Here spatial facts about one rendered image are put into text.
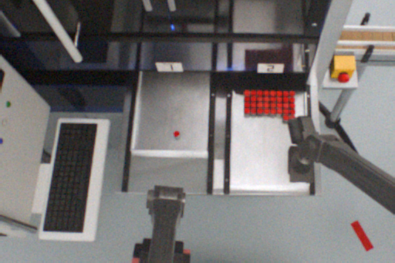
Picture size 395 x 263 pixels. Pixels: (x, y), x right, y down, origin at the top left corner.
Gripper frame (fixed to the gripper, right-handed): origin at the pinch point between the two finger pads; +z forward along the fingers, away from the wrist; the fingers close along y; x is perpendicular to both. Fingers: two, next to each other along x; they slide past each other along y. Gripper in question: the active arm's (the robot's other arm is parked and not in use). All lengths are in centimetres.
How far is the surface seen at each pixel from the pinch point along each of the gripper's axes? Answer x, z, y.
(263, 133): 8.8, 21.2, 18.5
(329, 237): -30, 109, -7
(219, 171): 23.6, 21.0, 4.5
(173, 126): 40, 21, 20
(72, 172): 76, 27, 4
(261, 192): 9.4, 21.0, -2.2
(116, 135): 77, 79, 35
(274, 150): 5.1, 21.0, 12.4
